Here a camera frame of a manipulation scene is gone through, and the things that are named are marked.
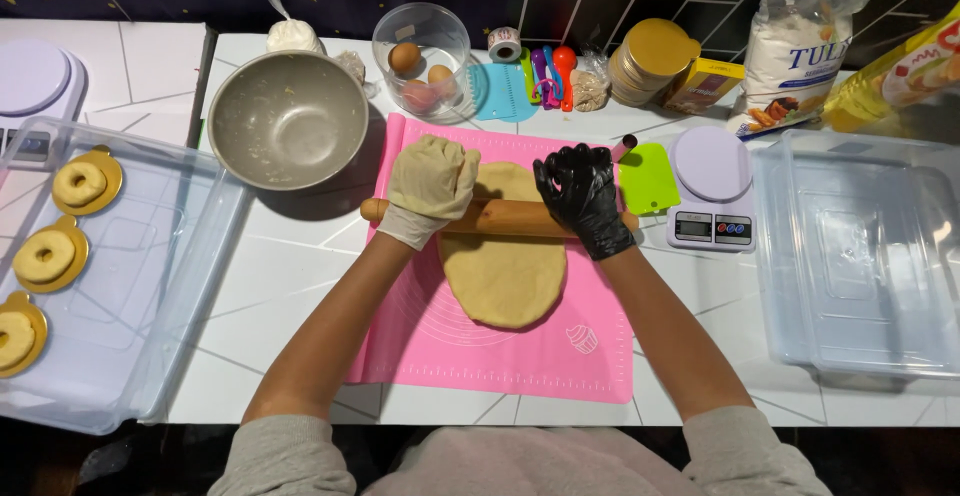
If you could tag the brown egg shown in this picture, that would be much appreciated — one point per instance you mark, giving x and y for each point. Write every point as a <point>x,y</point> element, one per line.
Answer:
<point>441,77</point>
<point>404,56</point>
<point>416,95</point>

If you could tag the blue plastic dough scraper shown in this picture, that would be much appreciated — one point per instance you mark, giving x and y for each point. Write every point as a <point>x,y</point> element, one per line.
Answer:
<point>495,95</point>

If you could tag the white flour bag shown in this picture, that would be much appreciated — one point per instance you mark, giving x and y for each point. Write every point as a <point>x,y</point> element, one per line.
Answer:
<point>795,61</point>

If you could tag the person's grey sweater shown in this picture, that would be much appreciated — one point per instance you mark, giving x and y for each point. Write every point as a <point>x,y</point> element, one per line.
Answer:
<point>525,462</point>

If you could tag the person's left fingers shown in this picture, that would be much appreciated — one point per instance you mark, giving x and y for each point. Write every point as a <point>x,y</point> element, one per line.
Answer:
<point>442,155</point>

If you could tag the metal mixing bowl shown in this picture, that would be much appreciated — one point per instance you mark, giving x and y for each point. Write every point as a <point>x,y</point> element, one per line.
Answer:
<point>289,121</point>

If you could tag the flat yellow dough sheet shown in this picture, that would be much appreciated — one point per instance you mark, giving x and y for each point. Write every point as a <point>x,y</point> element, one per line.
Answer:
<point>502,278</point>

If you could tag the person's left hand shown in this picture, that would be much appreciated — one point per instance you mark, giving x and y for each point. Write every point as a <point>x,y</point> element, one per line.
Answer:
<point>429,181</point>

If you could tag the clear bag of brown granules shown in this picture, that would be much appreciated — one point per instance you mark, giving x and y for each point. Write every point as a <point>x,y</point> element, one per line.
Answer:
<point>589,87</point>

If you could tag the printed tape roll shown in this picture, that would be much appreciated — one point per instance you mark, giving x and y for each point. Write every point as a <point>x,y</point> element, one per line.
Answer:
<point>504,44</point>

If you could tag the stack of gold cake boards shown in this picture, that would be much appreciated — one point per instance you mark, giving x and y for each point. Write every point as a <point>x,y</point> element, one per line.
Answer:
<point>652,57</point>

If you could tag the purple measuring spoon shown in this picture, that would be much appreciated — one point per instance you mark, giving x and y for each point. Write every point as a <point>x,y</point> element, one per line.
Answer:
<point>538,65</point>

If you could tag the wooden rolling pin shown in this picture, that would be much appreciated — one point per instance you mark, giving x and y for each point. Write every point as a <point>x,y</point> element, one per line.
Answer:
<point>517,218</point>

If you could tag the small metal tube cutter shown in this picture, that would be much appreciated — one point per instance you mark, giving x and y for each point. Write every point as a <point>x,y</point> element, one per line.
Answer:
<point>623,147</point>

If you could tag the green plastic dough scraper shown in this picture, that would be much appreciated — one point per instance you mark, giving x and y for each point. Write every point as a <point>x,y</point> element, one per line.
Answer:
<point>649,181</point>

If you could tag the small crumpled clear bag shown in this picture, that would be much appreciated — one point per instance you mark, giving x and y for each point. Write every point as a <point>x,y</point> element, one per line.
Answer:
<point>351,65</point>

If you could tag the lavender digital kitchen scale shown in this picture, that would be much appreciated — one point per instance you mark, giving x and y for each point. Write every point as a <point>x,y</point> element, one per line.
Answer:
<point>34,80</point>
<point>711,181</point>

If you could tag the gold round cake board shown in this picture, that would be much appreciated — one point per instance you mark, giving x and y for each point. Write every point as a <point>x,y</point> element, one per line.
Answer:
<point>79,245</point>
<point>39,323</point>
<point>112,173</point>

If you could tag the blue measuring spoon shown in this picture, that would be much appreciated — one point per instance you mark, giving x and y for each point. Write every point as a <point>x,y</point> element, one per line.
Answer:
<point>550,68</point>

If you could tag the clear plastic storage box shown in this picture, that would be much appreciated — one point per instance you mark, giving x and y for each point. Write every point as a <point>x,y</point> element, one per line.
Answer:
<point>150,293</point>
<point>855,256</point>

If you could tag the pink silicone baking mat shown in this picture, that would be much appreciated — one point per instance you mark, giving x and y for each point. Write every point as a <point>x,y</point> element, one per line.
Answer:
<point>450,353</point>

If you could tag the green measuring spoon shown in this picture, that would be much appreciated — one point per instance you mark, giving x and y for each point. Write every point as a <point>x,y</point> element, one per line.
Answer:
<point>526,72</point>

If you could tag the round clear plastic tub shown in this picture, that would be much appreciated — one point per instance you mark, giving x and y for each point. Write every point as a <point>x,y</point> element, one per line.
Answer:
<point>450,35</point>

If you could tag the yellow cooking oil pouch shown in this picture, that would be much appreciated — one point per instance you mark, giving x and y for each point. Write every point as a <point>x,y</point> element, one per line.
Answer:
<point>900,68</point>

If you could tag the orange measuring spoon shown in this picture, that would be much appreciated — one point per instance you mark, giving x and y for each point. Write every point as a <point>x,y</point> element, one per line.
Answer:
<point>565,68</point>

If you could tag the tied bag of white fat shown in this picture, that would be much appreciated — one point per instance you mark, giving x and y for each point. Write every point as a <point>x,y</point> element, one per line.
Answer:
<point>292,35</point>

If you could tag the person's right hand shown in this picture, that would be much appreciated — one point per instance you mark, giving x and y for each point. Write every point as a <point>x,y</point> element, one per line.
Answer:
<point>589,200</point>

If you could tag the yellow cardboard box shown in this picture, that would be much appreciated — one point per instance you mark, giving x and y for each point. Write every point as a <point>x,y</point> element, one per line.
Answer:
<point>701,85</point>

